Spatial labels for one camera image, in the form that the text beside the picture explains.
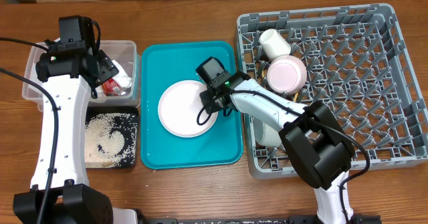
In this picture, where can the white cooked rice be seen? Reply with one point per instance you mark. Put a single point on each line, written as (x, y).
(107, 140)

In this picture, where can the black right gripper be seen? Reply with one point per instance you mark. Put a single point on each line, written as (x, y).
(211, 106)

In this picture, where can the pale green cup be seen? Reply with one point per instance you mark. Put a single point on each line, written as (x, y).
(273, 44)

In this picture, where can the clear plastic waste bin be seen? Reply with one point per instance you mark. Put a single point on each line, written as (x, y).
(124, 55)

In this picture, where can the white tissue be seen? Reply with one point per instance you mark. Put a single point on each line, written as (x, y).
(122, 77)

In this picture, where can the black food waste tray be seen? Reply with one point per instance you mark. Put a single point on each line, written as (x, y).
(112, 137)

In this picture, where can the grey dishwasher rack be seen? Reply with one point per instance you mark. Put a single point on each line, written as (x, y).
(358, 65)

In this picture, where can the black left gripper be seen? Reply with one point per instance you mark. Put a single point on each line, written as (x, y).
(108, 68)

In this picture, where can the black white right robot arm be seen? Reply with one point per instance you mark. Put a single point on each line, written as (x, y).
(316, 145)

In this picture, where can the teal serving tray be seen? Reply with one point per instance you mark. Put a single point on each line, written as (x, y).
(162, 66)

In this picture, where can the grey bowl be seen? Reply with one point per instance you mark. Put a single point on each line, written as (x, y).
(265, 135)

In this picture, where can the pink plate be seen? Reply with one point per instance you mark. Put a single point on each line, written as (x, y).
(179, 106)

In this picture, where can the red snack wrapper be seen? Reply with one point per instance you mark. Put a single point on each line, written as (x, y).
(111, 88)

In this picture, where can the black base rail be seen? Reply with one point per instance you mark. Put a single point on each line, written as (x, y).
(296, 219)

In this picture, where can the small pink bowl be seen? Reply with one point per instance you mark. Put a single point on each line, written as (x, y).
(286, 74)

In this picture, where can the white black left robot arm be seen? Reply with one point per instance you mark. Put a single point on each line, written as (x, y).
(68, 75)

